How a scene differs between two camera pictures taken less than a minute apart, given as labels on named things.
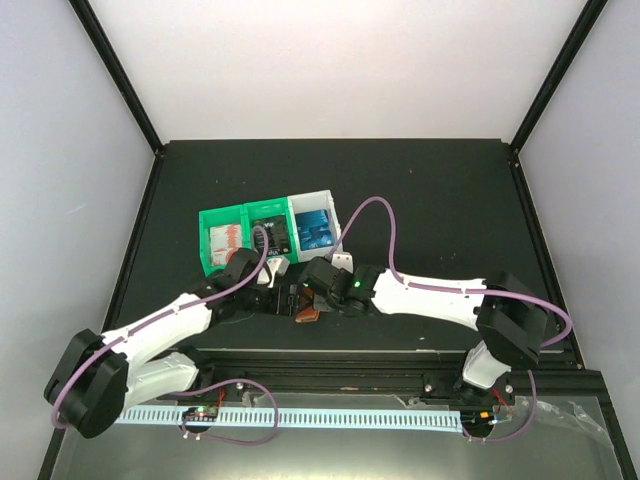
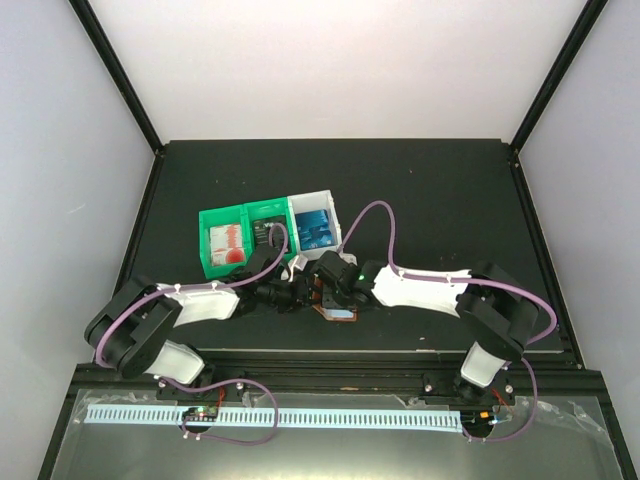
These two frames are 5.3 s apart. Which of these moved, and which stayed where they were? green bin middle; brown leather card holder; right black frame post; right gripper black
Moved: brown leather card holder
Stayed: green bin middle; right black frame post; right gripper black
